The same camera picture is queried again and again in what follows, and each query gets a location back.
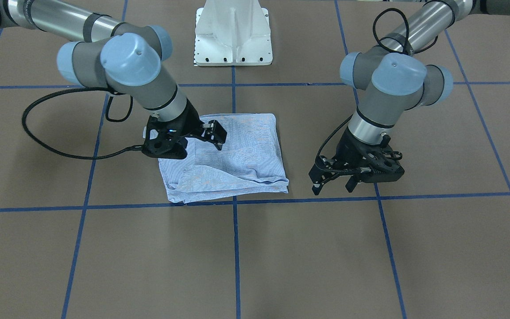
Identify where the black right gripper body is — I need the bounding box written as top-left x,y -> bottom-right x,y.
140,100 -> 215,160

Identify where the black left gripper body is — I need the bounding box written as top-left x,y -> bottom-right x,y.
309,128 -> 405,184

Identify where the light blue striped shirt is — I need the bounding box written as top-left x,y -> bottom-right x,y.
158,113 -> 289,203

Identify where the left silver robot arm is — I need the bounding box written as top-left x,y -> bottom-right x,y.
309,0 -> 510,195

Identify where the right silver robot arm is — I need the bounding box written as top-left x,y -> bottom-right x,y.
0,0 -> 227,160

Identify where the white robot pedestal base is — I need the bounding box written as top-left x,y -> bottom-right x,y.
193,0 -> 274,67

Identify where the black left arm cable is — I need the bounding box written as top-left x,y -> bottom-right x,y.
316,8 -> 439,169

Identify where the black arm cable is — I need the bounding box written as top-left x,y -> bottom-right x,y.
316,8 -> 439,169
21,87 -> 149,160

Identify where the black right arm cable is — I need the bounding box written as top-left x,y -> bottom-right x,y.
21,87 -> 149,160

